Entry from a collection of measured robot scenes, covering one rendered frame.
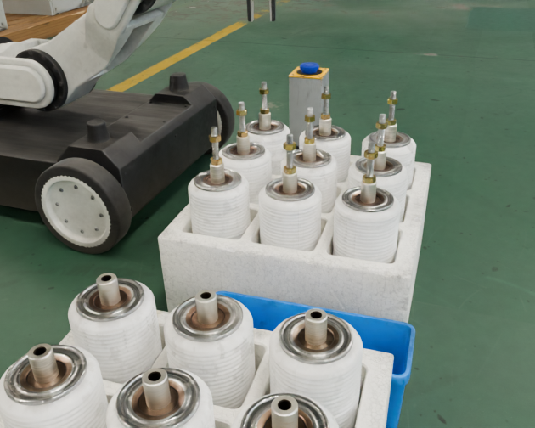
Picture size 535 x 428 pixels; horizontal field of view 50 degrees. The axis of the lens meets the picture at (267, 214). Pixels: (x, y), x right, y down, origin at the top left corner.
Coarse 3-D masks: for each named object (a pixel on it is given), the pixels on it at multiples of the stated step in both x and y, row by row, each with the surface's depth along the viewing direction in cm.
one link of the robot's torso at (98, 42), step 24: (96, 0) 111; (120, 0) 109; (72, 24) 121; (96, 24) 114; (120, 24) 113; (144, 24) 121; (48, 48) 126; (72, 48) 124; (96, 48) 121; (120, 48) 120; (48, 72) 126; (72, 72) 127; (96, 72) 125; (72, 96) 132
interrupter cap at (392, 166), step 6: (360, 162) 94; (366, 162) 94; (390, 162) 94; (396, 162) 94; (360, 168) 92; (366, 168) 92; (390, 168) 92; (396, 168) 92; (402, 168) 92; (378, 174) 90; (384, 174) 90; (390, 174) 90; (396, 174) 90
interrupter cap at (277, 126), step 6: (258, 120) 112; (246, 126) 109; (252, 126) 110; (258, 126) 110; (276, 126) 109; (282, 126) 109; (252, 132) 107; (258, 132) 106; (264, 132) 106; (270, 132) 106; (276, 132) 107
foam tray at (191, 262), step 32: (352, 160) 112; (416, 192) 100; (256, 224) 92; (416, 224) 91; (160, 256) 91; (192, 256) 89; (224, 256) 87; (256, 256) 85; (288, 256) 84; (320, 256) 83; (416, 256) 92; (192, 288) 92; (224, 288) 90; (256, 288) 88; (288, 288) 86; (320, 288) 84; (352, 288) 82; (384, 288) 81
